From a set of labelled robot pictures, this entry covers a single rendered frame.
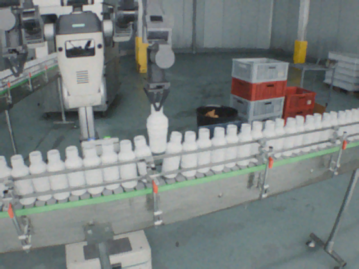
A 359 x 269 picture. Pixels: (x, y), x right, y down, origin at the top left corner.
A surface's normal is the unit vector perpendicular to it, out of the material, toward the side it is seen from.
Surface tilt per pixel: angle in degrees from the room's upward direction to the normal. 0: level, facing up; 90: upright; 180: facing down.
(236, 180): 90
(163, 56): 90
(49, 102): 91
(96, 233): 90
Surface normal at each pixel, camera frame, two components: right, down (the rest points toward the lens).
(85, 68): 0.35, 0.37
